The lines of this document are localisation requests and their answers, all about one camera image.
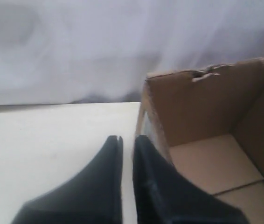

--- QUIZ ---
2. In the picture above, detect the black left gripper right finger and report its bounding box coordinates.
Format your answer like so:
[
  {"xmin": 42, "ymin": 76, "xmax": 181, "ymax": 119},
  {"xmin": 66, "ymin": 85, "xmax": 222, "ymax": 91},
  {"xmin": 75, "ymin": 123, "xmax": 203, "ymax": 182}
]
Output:
[{"xmin": 132, "ymin": 135, "xmax": 248, "ymax": 224}]

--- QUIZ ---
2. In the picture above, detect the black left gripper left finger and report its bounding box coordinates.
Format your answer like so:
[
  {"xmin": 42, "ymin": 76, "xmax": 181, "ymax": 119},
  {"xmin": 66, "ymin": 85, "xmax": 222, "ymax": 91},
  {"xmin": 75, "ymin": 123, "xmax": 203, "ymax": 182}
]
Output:
[{"xmin": 12, "ymin": 136, "xmax": 123, "ymax": 224}]

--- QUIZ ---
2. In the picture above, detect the brown cardboard box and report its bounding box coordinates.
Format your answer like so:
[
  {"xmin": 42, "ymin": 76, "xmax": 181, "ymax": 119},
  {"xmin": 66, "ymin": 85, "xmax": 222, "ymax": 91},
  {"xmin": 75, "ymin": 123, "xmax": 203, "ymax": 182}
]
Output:
[{"xmin": 136, "ymin": 57, "xmax": 264, "ymax": 224}]

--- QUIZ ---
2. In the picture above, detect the white fabric backdrop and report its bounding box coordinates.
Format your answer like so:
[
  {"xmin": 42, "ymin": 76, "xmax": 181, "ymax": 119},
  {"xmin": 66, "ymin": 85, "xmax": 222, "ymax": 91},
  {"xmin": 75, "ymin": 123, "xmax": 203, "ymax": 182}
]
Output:
[{"xmin": 0, "ymin": 0, "xmax": 264, "ymax": 105}]

